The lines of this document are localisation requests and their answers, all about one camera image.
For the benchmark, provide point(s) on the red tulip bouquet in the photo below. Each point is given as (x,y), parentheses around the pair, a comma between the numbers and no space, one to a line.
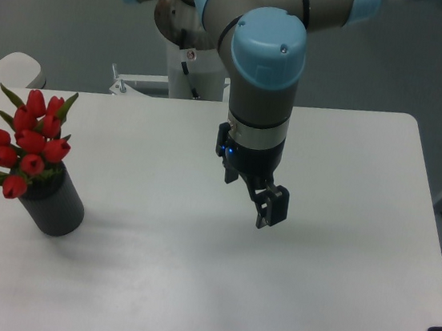
(32,154)

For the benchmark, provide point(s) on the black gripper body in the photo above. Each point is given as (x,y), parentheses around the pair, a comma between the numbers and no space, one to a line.
(256,167)

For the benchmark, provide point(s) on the white chair on left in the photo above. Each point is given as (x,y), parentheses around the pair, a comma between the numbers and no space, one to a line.
(19,70)

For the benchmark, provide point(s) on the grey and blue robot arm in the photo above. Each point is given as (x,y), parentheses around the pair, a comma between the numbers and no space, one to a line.
(262,45)

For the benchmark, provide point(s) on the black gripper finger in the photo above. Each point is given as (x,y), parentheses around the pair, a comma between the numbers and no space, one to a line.
(273,206)
(256,187)

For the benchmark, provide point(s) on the dark grey ribbed vase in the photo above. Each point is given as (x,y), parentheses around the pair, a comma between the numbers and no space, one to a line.
(55,205)

